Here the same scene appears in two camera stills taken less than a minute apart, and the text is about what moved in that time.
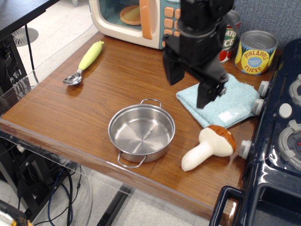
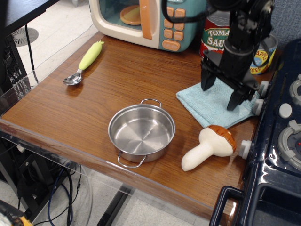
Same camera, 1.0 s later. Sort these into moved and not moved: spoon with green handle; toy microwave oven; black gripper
Moved: black gripper
Not moved: toy microwave oven; spoon with green handle
